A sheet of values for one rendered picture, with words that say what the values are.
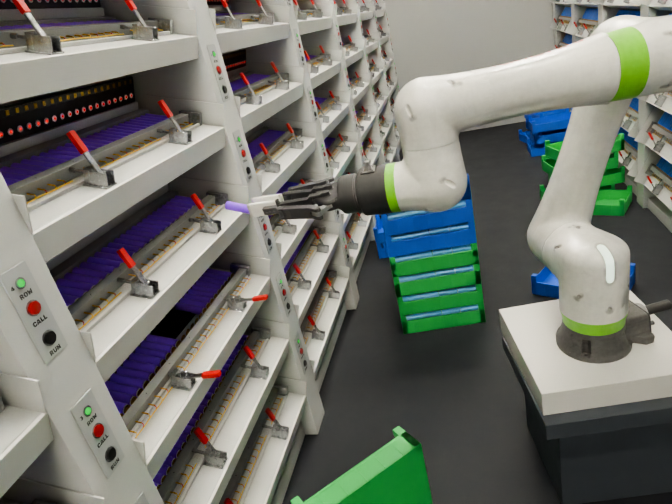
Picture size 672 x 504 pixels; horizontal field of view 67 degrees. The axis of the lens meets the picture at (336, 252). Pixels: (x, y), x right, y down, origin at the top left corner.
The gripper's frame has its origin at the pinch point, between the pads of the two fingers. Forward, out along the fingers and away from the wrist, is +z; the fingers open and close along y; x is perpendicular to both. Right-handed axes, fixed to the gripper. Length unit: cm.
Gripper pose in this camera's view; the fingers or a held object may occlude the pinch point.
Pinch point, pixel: (266, 205)
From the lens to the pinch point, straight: 105.9
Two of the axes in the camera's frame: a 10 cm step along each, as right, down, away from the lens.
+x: 2.7, 8.0, 5.4
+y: -2.1, 5.9, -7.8
